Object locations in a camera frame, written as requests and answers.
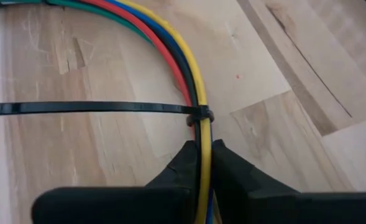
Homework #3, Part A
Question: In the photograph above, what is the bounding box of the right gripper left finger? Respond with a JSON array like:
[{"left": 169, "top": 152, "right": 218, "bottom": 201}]
[{"left": 32, "top": 139, "right": 200, "bottom": 224}]

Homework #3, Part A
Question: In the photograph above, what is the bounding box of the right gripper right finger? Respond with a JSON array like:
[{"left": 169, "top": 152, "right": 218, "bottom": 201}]
[{"left": 211, "top": 139, "right": 366, "bottom": 224}]

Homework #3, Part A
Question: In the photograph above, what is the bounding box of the black zip tie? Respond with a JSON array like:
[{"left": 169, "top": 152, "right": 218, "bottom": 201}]
[{"left": 0, "top": 101, "right": 216, "bottom": 127}]

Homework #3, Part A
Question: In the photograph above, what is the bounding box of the black cable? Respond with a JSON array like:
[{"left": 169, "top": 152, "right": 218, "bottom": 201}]
[{"left": 157, "top": 27, "right": 201, "bottom": 144}]

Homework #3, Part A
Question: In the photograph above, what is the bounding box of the yellow cable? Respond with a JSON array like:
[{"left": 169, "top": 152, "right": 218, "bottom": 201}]
[{"left": 116, "top": 0, "right": 214, "bottom": 224}]

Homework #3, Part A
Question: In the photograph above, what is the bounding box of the multicolour cable bundle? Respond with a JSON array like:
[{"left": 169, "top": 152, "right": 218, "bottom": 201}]
[{"left": 103, "top": 0, "right": 215, "bottom": 224}]

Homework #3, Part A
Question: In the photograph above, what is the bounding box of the green cable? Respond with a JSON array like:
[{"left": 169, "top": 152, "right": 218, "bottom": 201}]
[{"left": 0, "top": 0, "right": 155, "bottom": 44}]

